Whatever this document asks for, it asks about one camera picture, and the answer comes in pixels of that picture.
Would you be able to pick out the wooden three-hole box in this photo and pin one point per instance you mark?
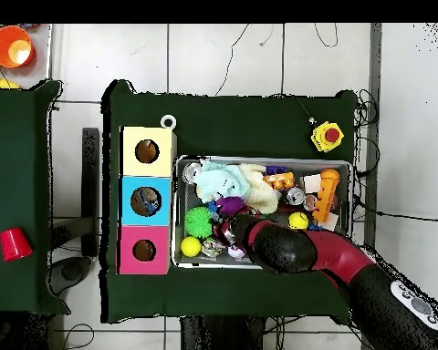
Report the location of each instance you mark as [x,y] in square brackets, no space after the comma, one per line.
[146,171]

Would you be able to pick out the dark green table cloth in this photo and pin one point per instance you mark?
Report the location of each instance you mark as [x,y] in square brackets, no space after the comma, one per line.
[14,164]
[241,127]

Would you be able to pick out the mint green cloth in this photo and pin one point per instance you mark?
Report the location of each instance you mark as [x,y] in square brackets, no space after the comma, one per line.
[219,182]

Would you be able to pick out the long orange toy brick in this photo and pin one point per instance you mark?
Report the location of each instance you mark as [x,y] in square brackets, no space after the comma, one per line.
[326,197]

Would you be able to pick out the cream knitted cloth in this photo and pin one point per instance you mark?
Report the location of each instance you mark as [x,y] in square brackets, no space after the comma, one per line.
[262,189]

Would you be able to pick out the orange plastic cup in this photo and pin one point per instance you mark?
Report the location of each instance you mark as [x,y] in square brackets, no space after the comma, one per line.
[2,45]

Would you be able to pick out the purple spiky ball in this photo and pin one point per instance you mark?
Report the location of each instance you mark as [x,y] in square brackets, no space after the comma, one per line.
[230,206]

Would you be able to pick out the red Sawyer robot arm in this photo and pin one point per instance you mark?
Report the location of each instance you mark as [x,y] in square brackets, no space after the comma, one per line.
[332,255]

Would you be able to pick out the silver drink can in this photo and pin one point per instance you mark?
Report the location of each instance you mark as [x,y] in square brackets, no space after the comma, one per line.
[296,195]

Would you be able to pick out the black stand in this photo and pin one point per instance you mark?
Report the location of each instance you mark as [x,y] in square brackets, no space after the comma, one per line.
[91,189]

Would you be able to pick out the yellow green plastic toy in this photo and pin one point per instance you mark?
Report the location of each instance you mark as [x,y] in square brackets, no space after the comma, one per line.
[3,84]

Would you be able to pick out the yellow emergency stop button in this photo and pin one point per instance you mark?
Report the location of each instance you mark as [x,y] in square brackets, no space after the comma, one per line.
[326,136]

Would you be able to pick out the green spiky ball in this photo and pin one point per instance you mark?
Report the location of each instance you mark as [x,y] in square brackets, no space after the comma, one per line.
[199,222]

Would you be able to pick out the yellow smiley ball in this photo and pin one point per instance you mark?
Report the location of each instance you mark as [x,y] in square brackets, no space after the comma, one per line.
[298,220]

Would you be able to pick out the silver metal tin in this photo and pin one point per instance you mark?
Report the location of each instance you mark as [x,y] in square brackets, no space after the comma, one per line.
[191,171]

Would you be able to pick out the red plastic cup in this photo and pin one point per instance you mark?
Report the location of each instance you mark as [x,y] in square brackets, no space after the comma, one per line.
[15,245]

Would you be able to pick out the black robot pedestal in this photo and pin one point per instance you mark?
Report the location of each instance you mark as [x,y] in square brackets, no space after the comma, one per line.
[222,335]

